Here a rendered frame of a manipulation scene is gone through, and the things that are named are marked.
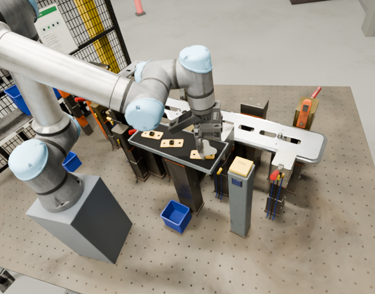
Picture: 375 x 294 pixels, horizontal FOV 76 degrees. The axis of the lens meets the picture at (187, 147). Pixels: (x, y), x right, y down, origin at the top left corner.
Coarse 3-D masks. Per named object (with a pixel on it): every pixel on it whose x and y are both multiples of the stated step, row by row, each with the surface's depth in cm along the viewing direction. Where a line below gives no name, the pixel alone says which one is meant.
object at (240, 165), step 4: (236, 160) 79; (240, 160) 79; (244, 160) 79; (248, 160) 78; (232, 164) 78; (236, 164) 78; (240, 164) 78; (244, 164) 77; (248, 164) 77; (252, 164) 78; (232, 168) 77; (236, 168) 77; (240, 168) 77; (244, 168) 77; (248, 168) 76; (236, 172) 77; (240, 172) 76; (244, 172) 75; (248, 172) 76
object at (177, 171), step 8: (168, 160) 94; (168, 168) 99; (176, 168) 95; (184, 168) 92; (192, 168) 98; (176, 176) 100; (184, 176) 97; (192, 176) 100; (176, 184) 106; (184, 184) 102; (192, 184) 103; (176, 192) 112; (184, 192) 108; (192, 192) 105; (200, 192) 114; (184, 200) 114; (192, 200) 109; (200, 200) 117; (192, 208) 115; (200, 208) 119
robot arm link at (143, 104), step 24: (0, 24) 45; (0, 48) 44; (24, 48) 45; (48, 48) 47; (24, 72) 47; (48, 72) 46; (72, 72) 47; (96, 72) 48; (96, 96) 49; (120, 96) 49; (144, 96) 50; (144, 120) 50
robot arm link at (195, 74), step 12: (192, 48) 57; (204, 48) 56; (180, 60) 56; (192, 60) 54; (204, 60) 55; (180, 72) 57; (192, 72) 56; (204, 72) 57; (180, 84) 59; (192, 84) 59; (204, 84) 59; (192, 96) 62; (204, 96) 61
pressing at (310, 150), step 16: (176, 112) 129; (224, 112) 123; (256, 128) 111; (272, 128) 109; (288, 128) 108; (256, 144) 104; (272, 144) 103; (288, 144) 101; (304, 144) 100; (320, 144) 99; (304, 160) 94; (320, 160) 94
